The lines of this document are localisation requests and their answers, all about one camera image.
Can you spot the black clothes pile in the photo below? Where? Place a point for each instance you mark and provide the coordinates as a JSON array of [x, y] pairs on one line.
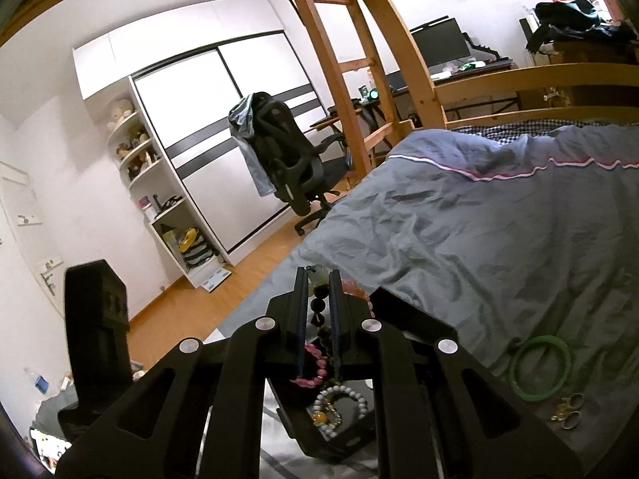
[[574, 15]]

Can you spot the plastic water bottle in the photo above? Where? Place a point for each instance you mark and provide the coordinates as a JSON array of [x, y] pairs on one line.
[[36, 380]]

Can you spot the white corner shelf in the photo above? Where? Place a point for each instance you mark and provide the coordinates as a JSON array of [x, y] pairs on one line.
[[150, 194]]

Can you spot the grey duvet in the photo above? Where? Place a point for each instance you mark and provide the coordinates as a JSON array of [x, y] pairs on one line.
[[449, 239]]

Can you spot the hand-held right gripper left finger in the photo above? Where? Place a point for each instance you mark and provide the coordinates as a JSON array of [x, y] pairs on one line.
[[301, 324]]

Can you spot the dark computer desk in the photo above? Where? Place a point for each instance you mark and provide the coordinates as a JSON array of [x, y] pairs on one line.
[[449, 78]]

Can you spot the black jewelry tray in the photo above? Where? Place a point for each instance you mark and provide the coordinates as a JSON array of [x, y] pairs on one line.
[[344, 441]]

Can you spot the wooden bed frame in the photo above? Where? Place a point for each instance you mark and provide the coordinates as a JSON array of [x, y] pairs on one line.
[[419, 85]]

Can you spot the wooden ladder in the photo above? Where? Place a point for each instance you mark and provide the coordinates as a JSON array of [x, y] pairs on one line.
[[319, 45]]

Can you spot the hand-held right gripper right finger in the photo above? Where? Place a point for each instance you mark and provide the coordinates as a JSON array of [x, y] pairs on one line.
[[335, 324]]

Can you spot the checkered bed sheet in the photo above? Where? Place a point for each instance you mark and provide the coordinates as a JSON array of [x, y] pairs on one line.
[[499, 132]]

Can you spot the white bathroom scale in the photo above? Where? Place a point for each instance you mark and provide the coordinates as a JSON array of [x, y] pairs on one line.
[[215, 279]]

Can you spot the white sliding wardrobe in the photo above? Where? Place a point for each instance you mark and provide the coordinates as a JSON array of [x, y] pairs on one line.
[[199, 110]]

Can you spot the black office chair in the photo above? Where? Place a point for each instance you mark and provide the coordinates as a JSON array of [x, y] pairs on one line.
[[279, 159]]

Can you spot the green jade bangle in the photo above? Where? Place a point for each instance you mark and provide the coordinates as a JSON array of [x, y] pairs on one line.
[[514, 366]]

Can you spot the yellow round item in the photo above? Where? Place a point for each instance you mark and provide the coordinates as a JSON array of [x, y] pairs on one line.
[[188, 239]]

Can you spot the brown wooden dresser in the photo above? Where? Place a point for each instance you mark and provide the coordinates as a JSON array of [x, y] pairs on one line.
[[599, 55]]

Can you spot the black computer monitor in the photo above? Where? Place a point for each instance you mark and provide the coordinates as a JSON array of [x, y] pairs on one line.
[[439, 42]]

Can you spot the beige plush toy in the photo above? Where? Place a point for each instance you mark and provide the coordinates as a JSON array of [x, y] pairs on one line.
[[120, 112]]

